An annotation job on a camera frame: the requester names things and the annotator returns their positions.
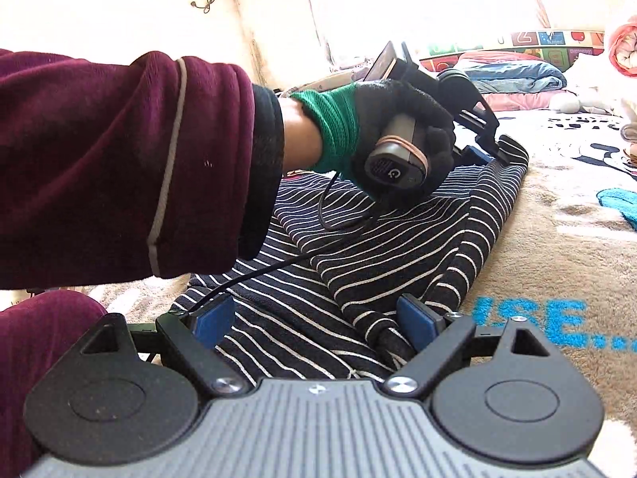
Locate person's maroon trouser leg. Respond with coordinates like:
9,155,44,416
0,290,108,478

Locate coral pink blanket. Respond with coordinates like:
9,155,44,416
604,21,637,79

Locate black cable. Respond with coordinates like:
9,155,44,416
169,169,379,317

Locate mauve folded blanket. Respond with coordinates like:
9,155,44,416
479,88,581,111

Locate pile of unfolded clothes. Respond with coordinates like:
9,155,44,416
619,121,637,176

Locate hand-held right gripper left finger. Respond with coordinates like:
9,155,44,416
77,295,248,396

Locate colourful foam play mat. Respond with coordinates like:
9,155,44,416
418,30,606,73

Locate black thin-striped garment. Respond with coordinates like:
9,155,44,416
169,134,531,390

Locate person's left hand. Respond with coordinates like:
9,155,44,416
290,80,457,208

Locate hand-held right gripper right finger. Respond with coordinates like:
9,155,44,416
383,294,553,397

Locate red folded blanket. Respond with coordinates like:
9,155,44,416
457,50,544,69

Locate person's left forearm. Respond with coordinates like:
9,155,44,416
0,49,324,292

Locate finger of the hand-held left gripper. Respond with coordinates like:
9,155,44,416
454,87,501,166
496,133,530,167

